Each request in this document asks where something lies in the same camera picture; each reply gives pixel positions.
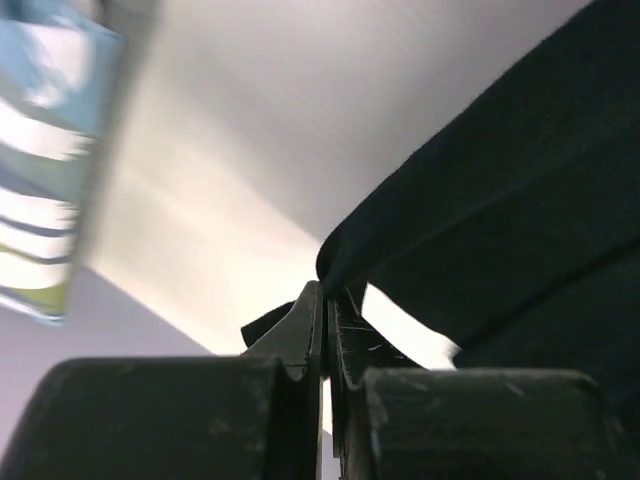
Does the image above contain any folded blue printed t shirt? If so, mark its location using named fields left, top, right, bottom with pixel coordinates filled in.
left=1, top=1, right=121, bottom=324

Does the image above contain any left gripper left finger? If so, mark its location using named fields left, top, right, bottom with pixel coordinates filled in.
left=1, top=281, right=324, bottom=479

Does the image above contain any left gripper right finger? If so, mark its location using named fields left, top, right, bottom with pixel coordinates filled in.
left=327, top=293, right=639, bottom=479

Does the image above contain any black t shirt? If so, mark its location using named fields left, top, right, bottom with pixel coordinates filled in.
left=240, top=0, right=640, bottom=416

